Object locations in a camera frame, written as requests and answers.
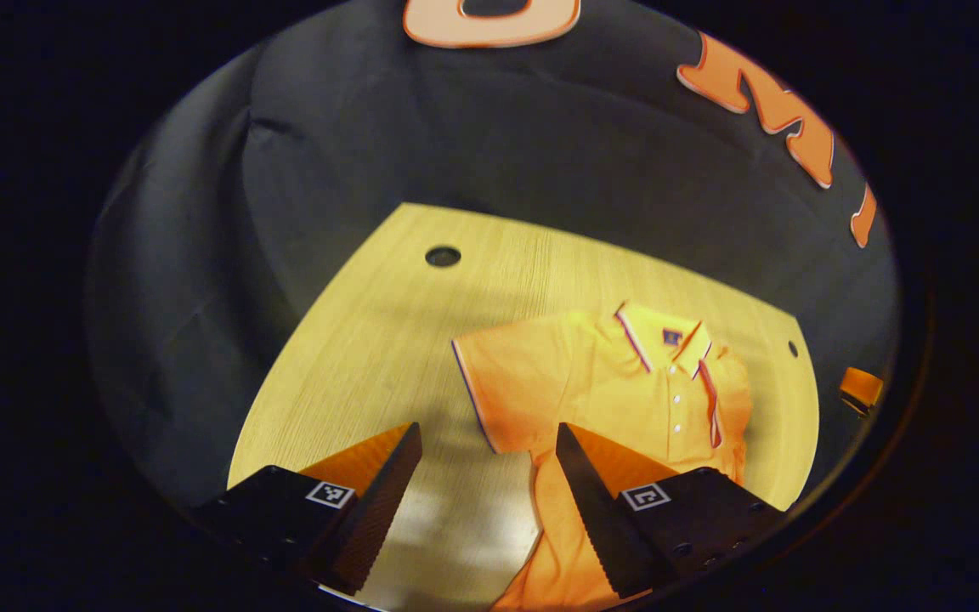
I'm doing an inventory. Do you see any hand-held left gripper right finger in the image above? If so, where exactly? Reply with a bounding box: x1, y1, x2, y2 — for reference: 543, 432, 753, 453
555, 422, 788, 600

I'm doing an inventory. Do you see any orange polo T-shirt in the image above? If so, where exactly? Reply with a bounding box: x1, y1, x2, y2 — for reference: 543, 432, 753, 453
451, 299, 754, 612

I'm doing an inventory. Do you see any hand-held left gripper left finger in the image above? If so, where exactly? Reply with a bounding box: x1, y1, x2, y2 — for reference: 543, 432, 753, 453
192, 421, 424, 596

